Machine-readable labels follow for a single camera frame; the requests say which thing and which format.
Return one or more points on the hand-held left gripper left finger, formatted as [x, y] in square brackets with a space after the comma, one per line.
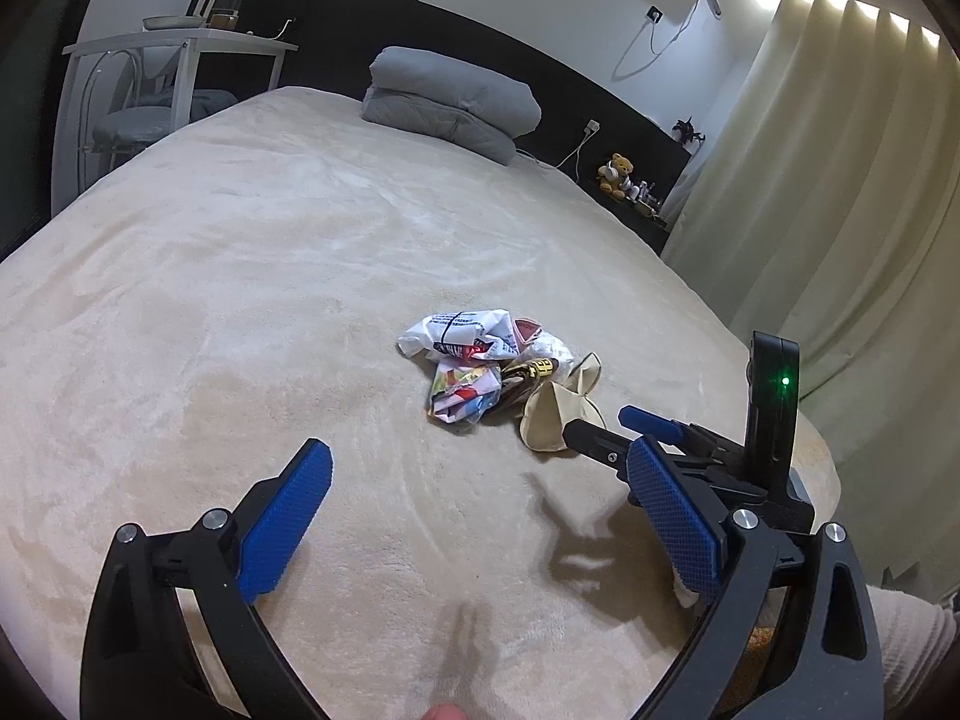
[289, 517]

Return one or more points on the clear chair with grey cushion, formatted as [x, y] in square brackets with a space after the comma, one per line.
[139, 120]

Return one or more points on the grey folded pillow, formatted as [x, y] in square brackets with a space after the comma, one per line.
[457, 86]

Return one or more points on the brown paper bag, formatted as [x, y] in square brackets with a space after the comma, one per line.
[551, 420]

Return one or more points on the small bottles on nightstand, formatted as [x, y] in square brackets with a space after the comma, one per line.
[646, 199]

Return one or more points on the person's beige fleece pants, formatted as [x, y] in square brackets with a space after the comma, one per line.
[907, 637]

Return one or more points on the white printed plastic bag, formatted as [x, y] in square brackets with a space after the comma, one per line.
[454, 334]

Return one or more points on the yellow shaggy rug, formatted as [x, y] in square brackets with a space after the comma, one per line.
[759, 637]

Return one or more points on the brown teddy bear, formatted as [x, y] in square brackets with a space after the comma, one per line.
[615, 176]

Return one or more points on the black headboard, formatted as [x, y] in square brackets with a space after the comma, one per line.
[337, 37]

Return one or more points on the white desk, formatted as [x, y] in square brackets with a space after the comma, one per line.
[180, 41]

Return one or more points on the black toy figure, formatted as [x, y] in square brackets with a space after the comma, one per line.
[686, 131]

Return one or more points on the red white snack wrapper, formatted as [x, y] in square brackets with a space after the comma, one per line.
[465, 394]

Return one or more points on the clear plastic wrapper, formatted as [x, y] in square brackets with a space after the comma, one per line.
[556, 351]

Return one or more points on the black nightstand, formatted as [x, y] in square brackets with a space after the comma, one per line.
[637, 229]

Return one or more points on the white countertop appliance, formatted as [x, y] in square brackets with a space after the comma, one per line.
[223, 4]

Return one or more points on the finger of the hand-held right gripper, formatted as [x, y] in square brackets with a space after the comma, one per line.
[651, 420]
[596, 444]

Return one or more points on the person's left hand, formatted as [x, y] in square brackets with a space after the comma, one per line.
[448, 714]

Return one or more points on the white plate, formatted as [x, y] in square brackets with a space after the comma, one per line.
[171, 22]

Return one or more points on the cream curtain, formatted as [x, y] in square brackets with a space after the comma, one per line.
[840, 202]

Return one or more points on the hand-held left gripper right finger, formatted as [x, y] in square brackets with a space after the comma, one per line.
[675, 517]

